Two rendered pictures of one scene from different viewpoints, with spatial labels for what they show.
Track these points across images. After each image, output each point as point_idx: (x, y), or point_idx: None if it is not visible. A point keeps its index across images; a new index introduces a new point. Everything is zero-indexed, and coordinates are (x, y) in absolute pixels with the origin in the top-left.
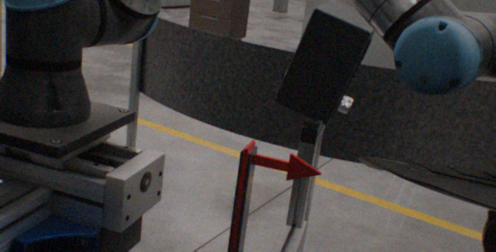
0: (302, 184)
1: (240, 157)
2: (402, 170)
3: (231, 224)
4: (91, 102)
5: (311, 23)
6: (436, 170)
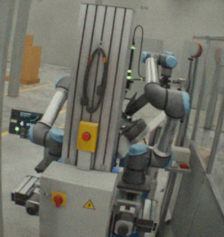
0: (47, 152)
1: (120, 134)
2: (134, 124)
3: (118, 142)
4: (42, 160)
5: (42, 117)
6: (125, 124)
